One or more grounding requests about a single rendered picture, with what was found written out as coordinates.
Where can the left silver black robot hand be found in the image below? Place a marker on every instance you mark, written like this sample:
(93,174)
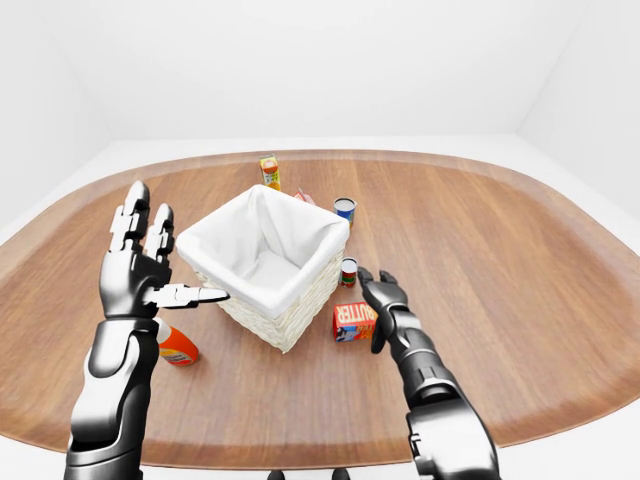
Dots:
(123,280)

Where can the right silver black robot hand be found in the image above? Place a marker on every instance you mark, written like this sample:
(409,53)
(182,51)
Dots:
(385,295)

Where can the left silver black robot arm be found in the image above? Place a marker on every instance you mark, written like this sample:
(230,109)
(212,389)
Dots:
(107,395)

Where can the right silver black robot arm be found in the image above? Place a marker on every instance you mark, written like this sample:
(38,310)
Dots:
(440,400)

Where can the red butter box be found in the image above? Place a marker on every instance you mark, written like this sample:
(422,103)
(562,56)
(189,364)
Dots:
(352,321)

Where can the white wicker basket with liner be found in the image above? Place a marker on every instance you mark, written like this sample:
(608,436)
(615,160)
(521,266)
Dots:
(265,265)

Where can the red labelled tin can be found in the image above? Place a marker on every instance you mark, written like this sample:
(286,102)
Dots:
(348,273)

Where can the orange bottle with white cap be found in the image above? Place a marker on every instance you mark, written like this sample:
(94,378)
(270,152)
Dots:
(176,348)

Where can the blue labelled tin can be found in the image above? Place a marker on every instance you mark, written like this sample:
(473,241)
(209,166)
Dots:
(345,209)

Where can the red white small carton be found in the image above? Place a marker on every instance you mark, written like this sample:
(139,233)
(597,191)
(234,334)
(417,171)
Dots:
(305,196)

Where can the orange juice carton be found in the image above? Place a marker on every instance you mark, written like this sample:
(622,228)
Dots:
(270,172)

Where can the small dark shape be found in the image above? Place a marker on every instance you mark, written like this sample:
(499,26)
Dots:
(341,474)
(276,475)

